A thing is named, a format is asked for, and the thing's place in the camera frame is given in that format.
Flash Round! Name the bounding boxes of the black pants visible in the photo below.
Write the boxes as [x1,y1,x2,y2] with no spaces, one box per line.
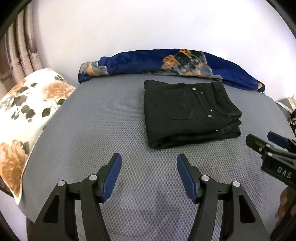
[144,80,242,150]

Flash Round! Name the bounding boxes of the person right hand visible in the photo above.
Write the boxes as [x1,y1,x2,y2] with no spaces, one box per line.
[275,186,295,218]

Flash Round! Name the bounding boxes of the black white striped knit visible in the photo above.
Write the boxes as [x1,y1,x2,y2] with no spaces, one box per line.
[288,110,296,136]

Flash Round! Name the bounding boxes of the white patterned cloth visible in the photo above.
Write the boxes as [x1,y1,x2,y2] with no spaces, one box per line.
[276,94,296,118]

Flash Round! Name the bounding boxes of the grey mesh mattress cover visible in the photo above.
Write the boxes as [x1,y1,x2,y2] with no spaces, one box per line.
[19,75,294,240]

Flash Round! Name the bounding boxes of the white floral pillow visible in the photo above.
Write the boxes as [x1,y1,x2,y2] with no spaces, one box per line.
[1,68,76,204]

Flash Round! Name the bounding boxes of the blue floral blanket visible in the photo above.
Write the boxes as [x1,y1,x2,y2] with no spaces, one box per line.
[78,49,265,93]

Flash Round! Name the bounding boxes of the beige patterned curtain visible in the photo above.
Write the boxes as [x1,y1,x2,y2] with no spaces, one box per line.
[1,1,43,97]

